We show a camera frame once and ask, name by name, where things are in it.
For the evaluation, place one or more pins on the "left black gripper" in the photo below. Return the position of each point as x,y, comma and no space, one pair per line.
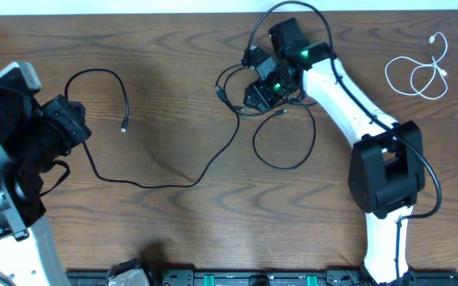
73,114

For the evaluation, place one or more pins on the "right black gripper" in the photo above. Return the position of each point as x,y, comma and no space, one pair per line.
261,97

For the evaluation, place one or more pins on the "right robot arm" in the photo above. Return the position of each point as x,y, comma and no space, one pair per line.
386,169

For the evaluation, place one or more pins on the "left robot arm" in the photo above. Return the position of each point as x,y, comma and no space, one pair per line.
34,139

